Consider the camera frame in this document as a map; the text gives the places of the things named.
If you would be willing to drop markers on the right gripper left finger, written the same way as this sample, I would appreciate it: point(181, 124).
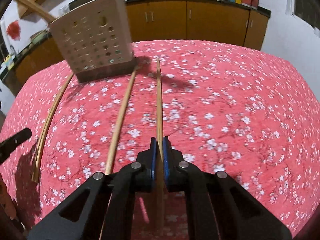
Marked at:
point(102, 207)

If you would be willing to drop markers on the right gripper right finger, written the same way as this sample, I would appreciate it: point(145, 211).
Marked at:
point(217, 206)

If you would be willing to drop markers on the wooden chopstick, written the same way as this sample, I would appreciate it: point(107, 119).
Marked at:
point(119, 122)
point(41, 142)
point(159, 137)

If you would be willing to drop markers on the yellow detergent bottle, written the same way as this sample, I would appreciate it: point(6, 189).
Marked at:
point(9, 62)

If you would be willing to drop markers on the red floral tablecloth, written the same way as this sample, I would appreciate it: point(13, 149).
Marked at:
point(226, 108)

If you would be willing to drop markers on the green basin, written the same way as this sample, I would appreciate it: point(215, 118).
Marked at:
point(39, 36)

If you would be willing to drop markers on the beige perforated utensil holder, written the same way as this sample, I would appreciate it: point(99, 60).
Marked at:
point(95, 40)

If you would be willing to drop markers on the dark cutting board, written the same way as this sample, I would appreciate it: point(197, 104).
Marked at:
point(76, 3)

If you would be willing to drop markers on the lower wooden cabinets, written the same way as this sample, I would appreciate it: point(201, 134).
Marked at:
point(187, 20)

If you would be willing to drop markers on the right window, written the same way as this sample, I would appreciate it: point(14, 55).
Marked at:
point(308, 11)

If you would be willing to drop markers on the red plastic bag on wall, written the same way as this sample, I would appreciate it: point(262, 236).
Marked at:
point(14, 30)

